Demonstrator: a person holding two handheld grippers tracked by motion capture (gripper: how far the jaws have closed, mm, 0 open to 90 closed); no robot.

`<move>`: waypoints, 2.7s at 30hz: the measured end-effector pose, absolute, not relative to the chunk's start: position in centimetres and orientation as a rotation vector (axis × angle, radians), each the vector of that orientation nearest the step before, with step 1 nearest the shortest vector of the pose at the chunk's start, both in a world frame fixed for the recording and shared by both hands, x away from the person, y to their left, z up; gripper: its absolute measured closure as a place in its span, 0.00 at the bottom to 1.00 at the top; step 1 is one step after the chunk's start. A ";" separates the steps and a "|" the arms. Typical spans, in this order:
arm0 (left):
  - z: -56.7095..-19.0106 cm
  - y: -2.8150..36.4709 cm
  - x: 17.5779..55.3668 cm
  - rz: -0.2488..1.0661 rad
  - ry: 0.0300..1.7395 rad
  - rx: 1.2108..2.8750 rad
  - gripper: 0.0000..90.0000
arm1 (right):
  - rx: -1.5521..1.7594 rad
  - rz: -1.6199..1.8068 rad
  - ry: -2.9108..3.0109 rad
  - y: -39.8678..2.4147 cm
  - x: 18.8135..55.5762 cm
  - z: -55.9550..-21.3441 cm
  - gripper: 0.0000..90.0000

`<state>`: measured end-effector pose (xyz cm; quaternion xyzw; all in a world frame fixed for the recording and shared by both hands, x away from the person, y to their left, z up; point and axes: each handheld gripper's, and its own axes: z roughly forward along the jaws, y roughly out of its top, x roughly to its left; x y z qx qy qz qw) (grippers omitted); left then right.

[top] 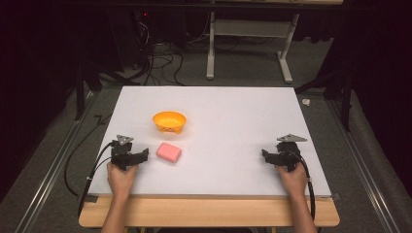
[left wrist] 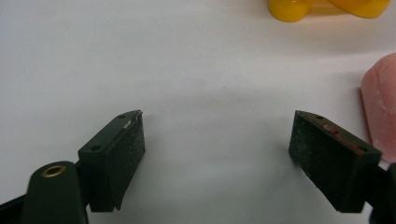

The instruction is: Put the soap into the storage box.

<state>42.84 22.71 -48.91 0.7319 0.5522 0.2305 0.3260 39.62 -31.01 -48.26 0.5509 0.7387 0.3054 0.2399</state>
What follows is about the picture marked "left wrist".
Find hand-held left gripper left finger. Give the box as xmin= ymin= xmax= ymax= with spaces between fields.
xmin=77 ymin=109 xmax=147 ymax=213

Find yellow plastic toy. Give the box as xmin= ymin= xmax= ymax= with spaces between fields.
xmin=267 ymin=0 xmax=392 ymax=23

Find pink soft object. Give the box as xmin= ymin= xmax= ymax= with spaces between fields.
xmin=360 ymin=51 xmax=396 ymax=164

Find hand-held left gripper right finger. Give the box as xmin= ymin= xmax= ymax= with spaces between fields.
xmin=288 ymin=109 xmax=383 ymax=214

